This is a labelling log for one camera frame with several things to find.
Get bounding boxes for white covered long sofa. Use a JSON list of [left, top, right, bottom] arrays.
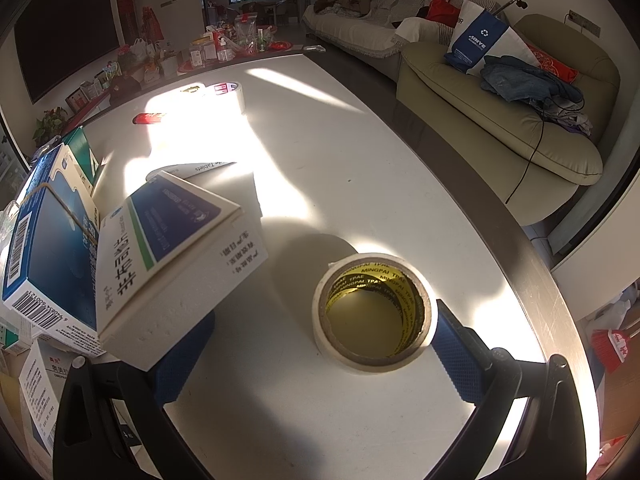
[[301, 0, 482, 82]]

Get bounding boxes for white blue shopping bag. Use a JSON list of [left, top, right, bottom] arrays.
[[444, 0, 539, 76]]

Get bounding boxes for white blue-green medicine box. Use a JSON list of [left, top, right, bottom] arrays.
[[96, 172, 268, 370]]

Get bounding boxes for teal white medicine box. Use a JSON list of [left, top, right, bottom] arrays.
[[62, 127, 100, 190]]

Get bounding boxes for red lighter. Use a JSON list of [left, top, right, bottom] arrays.
[[132, 113, 163, 126]]

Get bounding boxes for blue denim clothes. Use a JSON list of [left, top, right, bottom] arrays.
[[480, 55, 584, 108]]

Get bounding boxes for blue banded medicine box bundle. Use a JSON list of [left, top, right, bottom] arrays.
[[2, 144, 103, 356]]

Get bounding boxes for beige masking tape roll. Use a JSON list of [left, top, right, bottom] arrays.
[[310, 252, 438, 375]]

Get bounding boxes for round red-top coffee table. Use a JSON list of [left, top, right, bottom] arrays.
[[177, 12, 294, 75]]

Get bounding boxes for potted green plant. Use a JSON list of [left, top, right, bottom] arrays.
[[32, 106, 68, 148]]

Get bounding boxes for black wall television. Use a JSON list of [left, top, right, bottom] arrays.
[[13, 0, 119, 102]]

